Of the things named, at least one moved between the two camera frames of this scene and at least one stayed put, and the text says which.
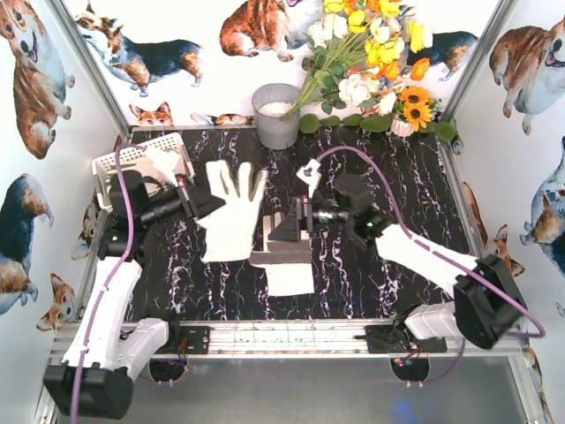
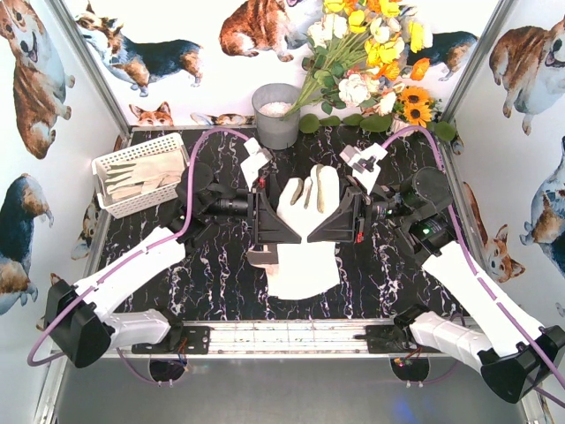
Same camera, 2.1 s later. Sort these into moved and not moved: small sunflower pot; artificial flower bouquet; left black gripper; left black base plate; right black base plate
Moved: left black gripper
Not moved: small sunflower pot; left black base plate; right black base plate; artificial flower bouquet
